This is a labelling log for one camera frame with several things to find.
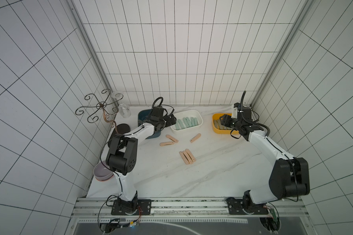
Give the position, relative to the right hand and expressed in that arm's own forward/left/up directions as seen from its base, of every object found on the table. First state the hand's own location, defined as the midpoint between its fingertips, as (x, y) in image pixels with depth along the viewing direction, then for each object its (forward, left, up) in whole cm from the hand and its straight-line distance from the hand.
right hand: (226, 115), depth 89 cm
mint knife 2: (+7, +23, -16) cm, 29 cm away
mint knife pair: (+5, +29, -17) cm, 34 cm away
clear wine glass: (-1, +64, +4) cm, 64 cm away
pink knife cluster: (-22, +25, -17) cm, 37 cm away
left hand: (-1, +35, -8) cm, 36 cm away
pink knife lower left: (-12, +38, -18) cm, 43 cm away
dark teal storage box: (+6, +57, -10) cm, 58 cm away
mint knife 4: (+7, +17, -16) cm, 25 cm away
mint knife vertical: (+7, +25, -17) cm, 31 cm away
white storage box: (+13, +19, -13) cm, 27 cm away
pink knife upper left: (-8, +34, -18) cm, 39 cm away
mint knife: (+3, +31, -18) cm, 36 cm away
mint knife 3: (+8, +20, -17) cm, 27 cm away
